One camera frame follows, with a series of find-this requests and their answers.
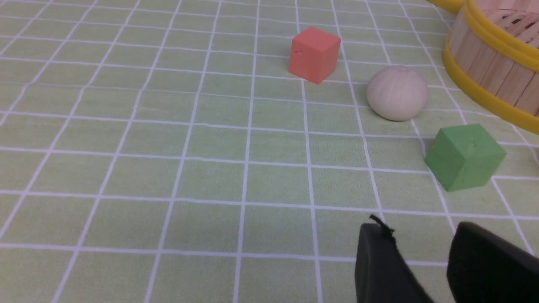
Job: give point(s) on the bamboo steamer tray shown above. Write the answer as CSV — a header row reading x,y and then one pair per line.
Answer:
x,y
491,54

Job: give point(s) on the white steamed bun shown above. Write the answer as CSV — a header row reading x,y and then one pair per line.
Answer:
x,y
397,93

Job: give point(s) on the red foam cube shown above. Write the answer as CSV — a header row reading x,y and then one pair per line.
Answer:
x,y
314,54

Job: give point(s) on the green foam cube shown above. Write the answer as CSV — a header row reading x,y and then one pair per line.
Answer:
x,y
464,157

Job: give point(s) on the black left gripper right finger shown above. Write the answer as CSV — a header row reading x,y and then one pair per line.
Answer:
x,y
484,268

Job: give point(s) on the green checkered tablecloth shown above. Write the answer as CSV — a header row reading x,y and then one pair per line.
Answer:
x,y
159,151

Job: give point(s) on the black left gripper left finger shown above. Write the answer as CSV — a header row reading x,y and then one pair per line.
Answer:
x,y
381,273

